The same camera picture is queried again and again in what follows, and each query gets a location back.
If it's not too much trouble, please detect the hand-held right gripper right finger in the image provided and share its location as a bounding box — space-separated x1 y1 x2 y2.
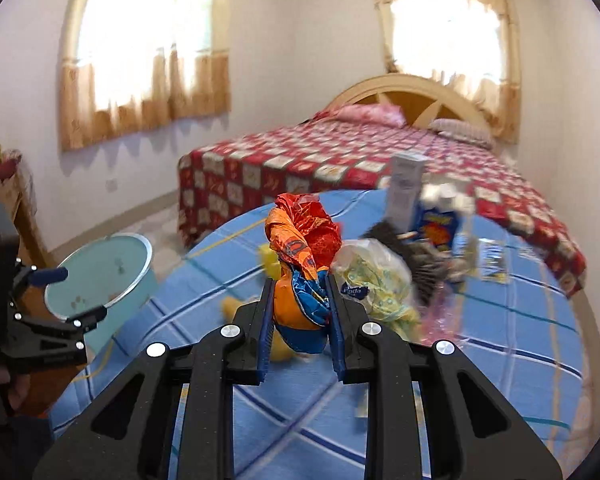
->
325 275 563 480

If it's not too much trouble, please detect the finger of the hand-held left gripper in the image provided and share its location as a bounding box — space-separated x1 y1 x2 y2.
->
12 264 70 311
7 304 108 375

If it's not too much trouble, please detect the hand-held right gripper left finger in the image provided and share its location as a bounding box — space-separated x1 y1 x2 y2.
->
32 278 276 480

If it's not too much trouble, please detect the clear bag with yellow print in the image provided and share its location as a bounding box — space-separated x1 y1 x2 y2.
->
330 239 422 342

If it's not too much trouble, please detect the orange and red snack wrapper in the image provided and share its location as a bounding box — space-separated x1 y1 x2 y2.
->
264 192 343 353

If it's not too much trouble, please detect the clear crinkled plastic wrap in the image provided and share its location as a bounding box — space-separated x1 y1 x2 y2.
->
420 280 473 347

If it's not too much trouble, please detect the person's left hand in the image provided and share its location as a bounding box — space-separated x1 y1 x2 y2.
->
0 366 32 413

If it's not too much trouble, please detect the wooden cabinet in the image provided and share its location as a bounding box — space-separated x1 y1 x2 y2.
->
0 160 88 418

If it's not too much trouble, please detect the dark red cloth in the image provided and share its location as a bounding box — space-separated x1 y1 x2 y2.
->
0 152 24 197

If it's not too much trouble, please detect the blue juice carton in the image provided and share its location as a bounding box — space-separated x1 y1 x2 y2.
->
412 182 476 262

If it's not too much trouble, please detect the blue plaid sheet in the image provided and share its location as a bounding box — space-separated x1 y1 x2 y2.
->
47 187 600 480

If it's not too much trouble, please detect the white carton box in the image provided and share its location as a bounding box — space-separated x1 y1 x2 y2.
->
384 152 428 232

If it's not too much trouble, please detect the yellow and black sachet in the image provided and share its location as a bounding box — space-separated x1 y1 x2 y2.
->
477 240 512 286

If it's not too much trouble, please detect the red checkered bedspread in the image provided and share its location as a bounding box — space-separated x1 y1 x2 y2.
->
177 105 588 301

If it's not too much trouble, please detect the pink pillow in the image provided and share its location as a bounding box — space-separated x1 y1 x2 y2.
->
312 104 406 129

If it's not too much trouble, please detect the wide beige curtain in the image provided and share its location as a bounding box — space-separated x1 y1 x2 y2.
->
57 0 232 152

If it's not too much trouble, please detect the striped pillow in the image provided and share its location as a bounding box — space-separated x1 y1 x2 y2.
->
427 118 496 149

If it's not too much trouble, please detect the cream wooden headboard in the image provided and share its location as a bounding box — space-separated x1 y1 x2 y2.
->
325 74 496 133

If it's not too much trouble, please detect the narrow beige curtain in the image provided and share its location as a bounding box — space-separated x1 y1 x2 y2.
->
372 0 523 143

